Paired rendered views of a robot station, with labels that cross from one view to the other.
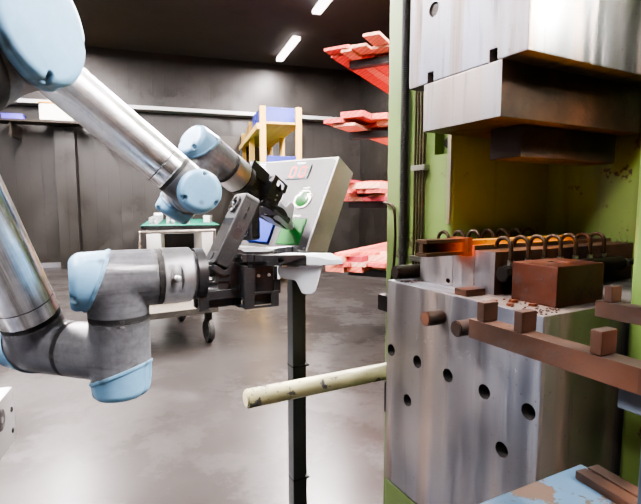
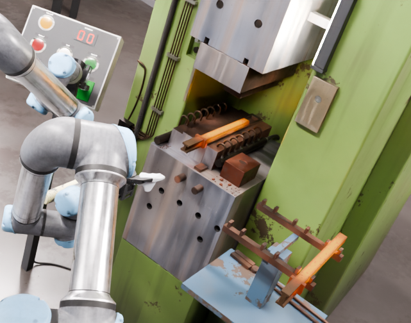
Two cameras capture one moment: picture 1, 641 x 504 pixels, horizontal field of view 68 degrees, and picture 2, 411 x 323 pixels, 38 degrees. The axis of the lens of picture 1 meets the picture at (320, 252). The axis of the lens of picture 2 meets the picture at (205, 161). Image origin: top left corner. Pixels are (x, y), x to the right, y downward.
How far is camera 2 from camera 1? 1.36 m
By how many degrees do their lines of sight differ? 42
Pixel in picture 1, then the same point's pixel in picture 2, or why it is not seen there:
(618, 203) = (272, 97)
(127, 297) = not seen: hidden behind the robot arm
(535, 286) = (232, 175)
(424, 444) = (155, 228)
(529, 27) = (266, 64)
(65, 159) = not seen: outside the picture
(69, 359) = (53, 232)
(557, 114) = (262, 82)
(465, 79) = (227, 60)
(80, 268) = (75, 202)
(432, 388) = (168, 205)
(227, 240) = not seen: hidden behind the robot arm
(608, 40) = (295, 53)
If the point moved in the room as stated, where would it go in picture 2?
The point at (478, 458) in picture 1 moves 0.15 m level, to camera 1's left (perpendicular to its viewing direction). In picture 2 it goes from (186, 240) to (150, 243)
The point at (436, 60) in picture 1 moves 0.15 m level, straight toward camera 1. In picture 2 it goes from (213, 34) to (224, 53)
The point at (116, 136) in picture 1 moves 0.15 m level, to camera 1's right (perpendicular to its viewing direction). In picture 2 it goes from (51, 100) to (103, 102)
